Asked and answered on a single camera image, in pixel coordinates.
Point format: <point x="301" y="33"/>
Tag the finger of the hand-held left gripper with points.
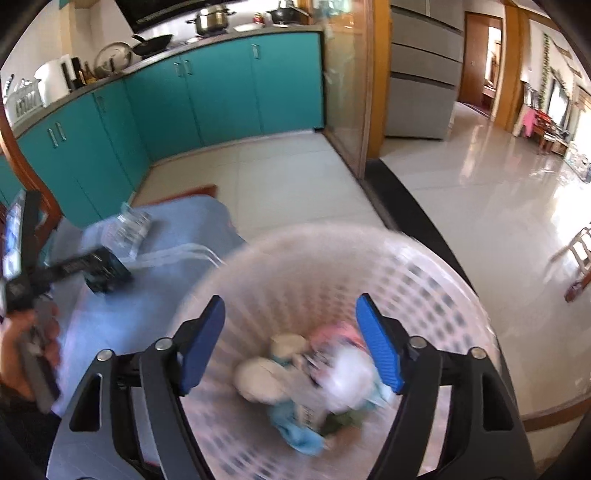
<point x="31" y="230"/>
<point x="106" y="272"/>

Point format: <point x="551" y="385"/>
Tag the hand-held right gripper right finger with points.
<point x="378" y="346"/>

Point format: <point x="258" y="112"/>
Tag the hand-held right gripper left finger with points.
<point x="203" y="346"/>

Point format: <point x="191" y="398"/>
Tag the clear plastic bottle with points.
<point x="129" y="226"/>

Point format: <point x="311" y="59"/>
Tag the white plastic mesh basket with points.
<point x="415" y="286"/>

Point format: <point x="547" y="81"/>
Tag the person's left forearm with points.
<point x="18" y="420"/>

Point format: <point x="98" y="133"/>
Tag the person's left hand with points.
<point x="9" y="355"/>

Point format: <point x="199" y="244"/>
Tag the white crumpled wrapper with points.
<point x="351" y="378"/>

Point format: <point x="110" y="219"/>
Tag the blue striped tablecloth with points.
<point x="115" y="323"/>

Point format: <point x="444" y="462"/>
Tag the brown wooden chair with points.
<point x="14" y="159"/>

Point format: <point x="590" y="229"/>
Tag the green crumpled packet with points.
<point x="346" y="419"/>

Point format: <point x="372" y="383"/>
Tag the white kitchen appliance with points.
<point x="48" y="78"/>

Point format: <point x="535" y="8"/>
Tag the dark sauce bottles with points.
<point x="78" y="70"/>

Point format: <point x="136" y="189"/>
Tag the steel pan lid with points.
<point x="113" y="57"/>

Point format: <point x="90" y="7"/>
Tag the teal kitchen cabinets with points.
<point x="221" y="92"/>

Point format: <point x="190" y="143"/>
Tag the wooden stool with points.
<point x="579" y="258"/>

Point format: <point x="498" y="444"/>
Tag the black wok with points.
<point x="152" y="44"/>

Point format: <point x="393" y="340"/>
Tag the wooden framed glass door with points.
<point x="378" y="92"/>

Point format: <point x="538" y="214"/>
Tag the black range hood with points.
<point x="175" y="7"/>

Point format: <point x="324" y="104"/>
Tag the pink hanging cloth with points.
<point x="527" y="122"/>

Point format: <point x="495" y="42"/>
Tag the stainless steel pot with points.
<point x="212" y="19"/>

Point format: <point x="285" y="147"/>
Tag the grey refrigerator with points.
<point x="420" y="69"/>

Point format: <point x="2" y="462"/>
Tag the white plate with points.
<point x="247" y="28"/>

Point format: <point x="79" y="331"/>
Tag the black lidded pot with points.
<point x="284" y="14"/>

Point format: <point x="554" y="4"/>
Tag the wooden doorway frame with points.
<point x="471" y="60"/>

